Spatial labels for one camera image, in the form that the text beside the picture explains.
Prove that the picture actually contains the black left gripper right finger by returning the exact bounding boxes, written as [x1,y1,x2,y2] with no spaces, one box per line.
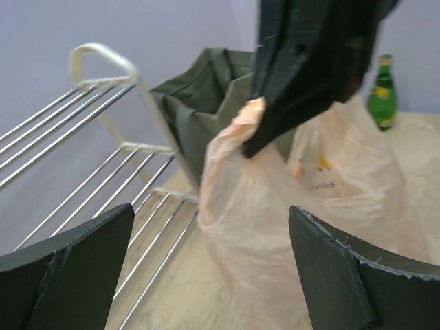
[289,206,439,330]

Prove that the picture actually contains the green fabric grocery bag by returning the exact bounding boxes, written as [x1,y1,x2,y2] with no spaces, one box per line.
[150,47,296,186]

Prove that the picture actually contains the banana print plastic bag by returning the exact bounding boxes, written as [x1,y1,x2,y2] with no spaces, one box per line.
[198,95,439,329]

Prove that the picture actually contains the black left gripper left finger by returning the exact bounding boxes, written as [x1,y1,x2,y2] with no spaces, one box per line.
[1,203,134,329]

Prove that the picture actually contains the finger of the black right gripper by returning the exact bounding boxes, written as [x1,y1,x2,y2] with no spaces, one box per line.
[241,0,398,159]

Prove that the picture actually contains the white metal shelf rack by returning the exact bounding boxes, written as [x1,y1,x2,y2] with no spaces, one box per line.
[1,44,197,329]

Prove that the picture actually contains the green glass bottle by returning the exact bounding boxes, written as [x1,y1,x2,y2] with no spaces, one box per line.
[367,54,397,131]

